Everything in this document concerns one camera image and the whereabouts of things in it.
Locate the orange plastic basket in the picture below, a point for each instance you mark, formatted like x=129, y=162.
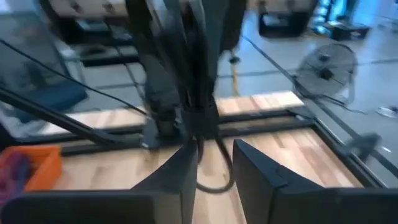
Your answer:
x=46, y=165

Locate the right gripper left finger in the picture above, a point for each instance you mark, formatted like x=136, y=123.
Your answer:
x=155, y=205

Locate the black floor case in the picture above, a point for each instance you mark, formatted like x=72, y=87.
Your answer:
x=281, y=25

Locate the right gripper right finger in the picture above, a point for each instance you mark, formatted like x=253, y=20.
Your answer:
x=295, y=205

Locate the black frame clamp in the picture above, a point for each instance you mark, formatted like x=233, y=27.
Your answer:
x=362, y=144

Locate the black aluminium table frame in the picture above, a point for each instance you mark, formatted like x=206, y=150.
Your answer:
x=267, y=130

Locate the black floor fan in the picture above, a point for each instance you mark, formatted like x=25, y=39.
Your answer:
x=325, y=73

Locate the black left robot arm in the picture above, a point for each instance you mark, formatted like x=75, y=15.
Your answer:
x=161, y=93

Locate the black knob yellow stick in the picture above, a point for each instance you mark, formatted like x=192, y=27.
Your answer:
x=234, y=74

